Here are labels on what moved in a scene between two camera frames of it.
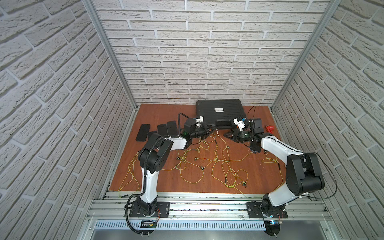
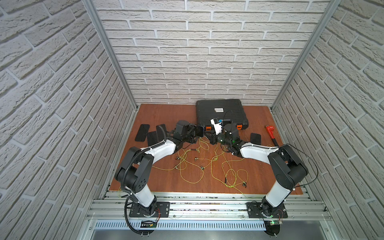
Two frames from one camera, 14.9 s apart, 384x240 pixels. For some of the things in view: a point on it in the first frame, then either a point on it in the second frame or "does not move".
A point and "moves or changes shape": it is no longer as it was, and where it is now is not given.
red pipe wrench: [270, 128] does not move
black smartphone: [171, 128] moves or changes shape
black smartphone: [150, 133] does not move
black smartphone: [162, 129] does not move
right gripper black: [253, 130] to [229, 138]
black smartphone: [143, 131] does not move
